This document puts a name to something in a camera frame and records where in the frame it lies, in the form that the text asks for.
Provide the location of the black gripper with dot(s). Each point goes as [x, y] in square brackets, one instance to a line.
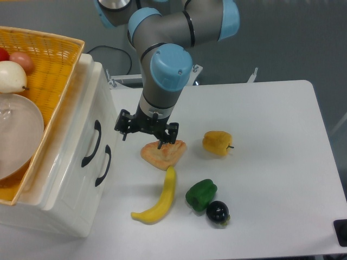
[149, 120]

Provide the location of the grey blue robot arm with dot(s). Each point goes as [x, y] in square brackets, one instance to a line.
[161, 39]

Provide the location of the white drawer cabinet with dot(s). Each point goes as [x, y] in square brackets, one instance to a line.
[29, 210]

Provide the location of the toasted bread slice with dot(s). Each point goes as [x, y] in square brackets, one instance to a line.
[168, 155]

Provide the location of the yellow bell pepper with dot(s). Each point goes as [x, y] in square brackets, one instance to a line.
[217, 142]

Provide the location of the green bell pepper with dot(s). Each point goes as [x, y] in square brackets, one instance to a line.
[201, 194]

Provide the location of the yellow banana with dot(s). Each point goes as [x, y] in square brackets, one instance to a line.
[162, 207]

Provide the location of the dark purple eggplant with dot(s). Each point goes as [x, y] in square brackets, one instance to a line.
[218, 213]

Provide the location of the yellow woven basket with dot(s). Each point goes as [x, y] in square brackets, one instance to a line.
[55, 58]

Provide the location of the beige plate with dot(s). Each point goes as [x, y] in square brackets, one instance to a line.
[22, 129]

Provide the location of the pink peach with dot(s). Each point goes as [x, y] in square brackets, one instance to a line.
[24, 60]

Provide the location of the white pear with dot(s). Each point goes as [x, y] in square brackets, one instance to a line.
[13, 78]

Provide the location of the red tomato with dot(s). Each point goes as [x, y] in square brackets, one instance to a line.
[4, 55]

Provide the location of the black corner device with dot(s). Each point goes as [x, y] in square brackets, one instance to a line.
[340, 226]

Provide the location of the lower white drawer black handle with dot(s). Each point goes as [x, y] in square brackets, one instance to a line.
[105, 166]

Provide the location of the left metal table bracket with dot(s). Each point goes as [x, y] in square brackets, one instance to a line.
[111, 81]

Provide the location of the metal table bracket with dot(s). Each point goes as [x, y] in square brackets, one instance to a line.
[253, 76]
[111, 81]
[194, 74]

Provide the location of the middle metal table bracket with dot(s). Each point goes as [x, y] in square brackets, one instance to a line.
[194, 74]

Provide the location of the right metal table bracket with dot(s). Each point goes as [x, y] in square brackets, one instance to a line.
[253, 76]

